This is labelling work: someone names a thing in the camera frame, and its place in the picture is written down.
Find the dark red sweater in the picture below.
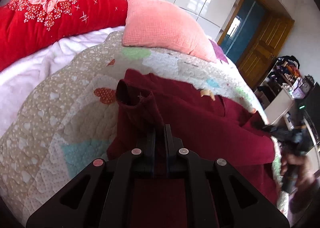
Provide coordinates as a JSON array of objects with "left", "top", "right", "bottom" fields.
[{"left": 107, "top": 68, "right": 279, "bottom": 228}]

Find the white fleece blanket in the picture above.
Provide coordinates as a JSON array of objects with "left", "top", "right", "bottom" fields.
[{"left": 1, "top": 26, "right": 124, "bottom": 135}]

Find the pink square pillow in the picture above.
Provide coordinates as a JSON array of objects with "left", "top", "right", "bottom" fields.
[{"left": 122, "top": 0, "right": 217, "bottom": 62}]

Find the purple cloth on bed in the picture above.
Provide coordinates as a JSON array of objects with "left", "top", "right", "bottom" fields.
[{"left": 210, "top": 40, "right": 229, "bottom": 64}]

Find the pile of clothes on shelf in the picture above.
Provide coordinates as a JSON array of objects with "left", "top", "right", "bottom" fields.
[{"left": 276, "top": 55, "right": 301, "bottom": 77}]

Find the wooden door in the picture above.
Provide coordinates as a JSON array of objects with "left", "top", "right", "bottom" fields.
[{"left": 236, "top": 13, "right": 295, "bottom": 90}]

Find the purple clock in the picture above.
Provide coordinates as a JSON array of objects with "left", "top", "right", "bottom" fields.
[{"left": 292, "top": 75, "right": 315, "bottom": 99}]

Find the right hand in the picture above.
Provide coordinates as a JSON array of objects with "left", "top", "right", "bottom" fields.
[{"left": 280, "top": 153, "right": 316, "bottom": 192}]

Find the red floral duvet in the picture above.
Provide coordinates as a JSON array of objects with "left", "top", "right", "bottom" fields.
[{"left": 1, "top": 0, "right": 128, "bottom": 70}]

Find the patchwork quilted bedspread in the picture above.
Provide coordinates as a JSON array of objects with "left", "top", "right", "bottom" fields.
[{"left": 0, "top": 30, "right": 291, "bottom": 226}]

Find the white shelf unit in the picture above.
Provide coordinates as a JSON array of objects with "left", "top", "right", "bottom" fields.
[{"left": 255, "top": 60, "right": 299, "bottom": 125}]

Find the teal glass door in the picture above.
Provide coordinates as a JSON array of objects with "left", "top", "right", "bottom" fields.
[{"left": 220, "top": 0, "right": 267, "bottom": 64}]

